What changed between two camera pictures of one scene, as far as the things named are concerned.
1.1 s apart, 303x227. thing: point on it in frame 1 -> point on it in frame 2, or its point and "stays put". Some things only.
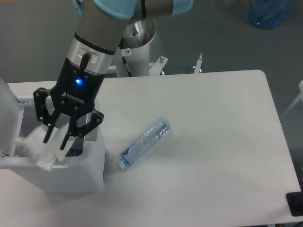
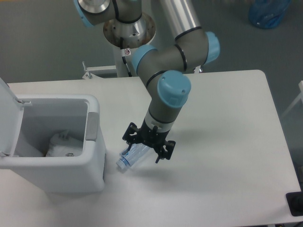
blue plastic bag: [267, 14] stays put
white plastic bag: [33, 145] -> [62, 145]
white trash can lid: [11, 115] stays put
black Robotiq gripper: [75, 92] -> [154, 138]
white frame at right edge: [300, 96] stays put
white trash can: [82, 173] stays put
